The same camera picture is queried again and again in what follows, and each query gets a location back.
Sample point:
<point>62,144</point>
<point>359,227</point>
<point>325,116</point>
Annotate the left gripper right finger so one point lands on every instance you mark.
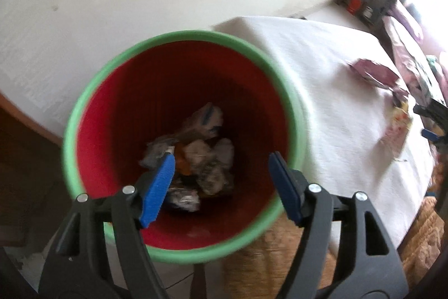
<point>345,250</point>

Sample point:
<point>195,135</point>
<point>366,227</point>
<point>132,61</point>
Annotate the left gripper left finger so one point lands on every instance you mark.
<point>77,265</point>

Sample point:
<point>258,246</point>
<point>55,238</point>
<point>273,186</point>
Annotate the trash pile in bin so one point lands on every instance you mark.
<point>203,160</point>

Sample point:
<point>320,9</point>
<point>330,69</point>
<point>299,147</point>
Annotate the bed with checkered quilt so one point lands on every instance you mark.
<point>424,75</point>

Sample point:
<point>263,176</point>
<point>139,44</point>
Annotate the pink white crumpled wrapper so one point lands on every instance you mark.
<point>399,124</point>

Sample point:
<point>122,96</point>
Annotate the maroon snack bag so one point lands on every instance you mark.
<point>375,74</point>

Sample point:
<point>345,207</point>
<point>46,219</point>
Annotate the white fluffy table cloth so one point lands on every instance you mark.
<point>346,117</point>

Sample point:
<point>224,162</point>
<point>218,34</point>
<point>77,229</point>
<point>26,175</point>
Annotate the red bin green rim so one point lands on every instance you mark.
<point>222,104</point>

